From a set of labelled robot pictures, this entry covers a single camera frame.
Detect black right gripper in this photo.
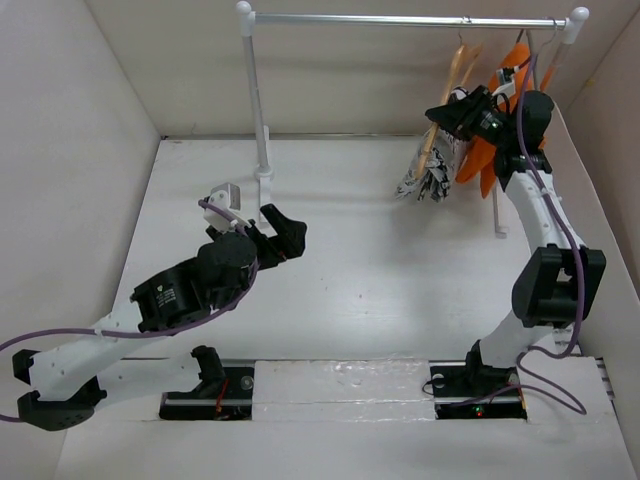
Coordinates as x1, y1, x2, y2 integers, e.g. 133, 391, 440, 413
427, 83, 518, 148

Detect newspaper print trousers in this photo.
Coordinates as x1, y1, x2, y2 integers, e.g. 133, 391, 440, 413
394, 124, 469, 202

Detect wooden clothes hanger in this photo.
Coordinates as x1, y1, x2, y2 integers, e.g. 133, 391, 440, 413
412, 17, 485, 179

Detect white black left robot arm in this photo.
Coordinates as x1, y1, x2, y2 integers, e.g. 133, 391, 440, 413
1, 199, 307, 431

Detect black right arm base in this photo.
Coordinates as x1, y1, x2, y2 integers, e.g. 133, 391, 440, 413
422, 364, 527, 420

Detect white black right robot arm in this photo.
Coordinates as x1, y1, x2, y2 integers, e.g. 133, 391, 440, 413
425, 86, 606, 394

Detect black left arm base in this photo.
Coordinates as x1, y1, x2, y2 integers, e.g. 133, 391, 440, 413
158, 360, 255, 421

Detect orange cloth on hanger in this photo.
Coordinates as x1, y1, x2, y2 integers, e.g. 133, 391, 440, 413
456, 43, 555, 197

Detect white metal clothes rack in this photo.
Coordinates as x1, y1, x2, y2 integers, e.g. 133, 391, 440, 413
231, 1, 595, 205

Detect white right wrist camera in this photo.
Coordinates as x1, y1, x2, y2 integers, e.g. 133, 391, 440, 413
489, 66, 533, 100

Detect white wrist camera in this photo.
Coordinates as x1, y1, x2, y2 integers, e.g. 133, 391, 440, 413
203, 182, 249, 231
489, 66, 533, 100

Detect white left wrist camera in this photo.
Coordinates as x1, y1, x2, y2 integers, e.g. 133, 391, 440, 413
203, 182, 249, 231

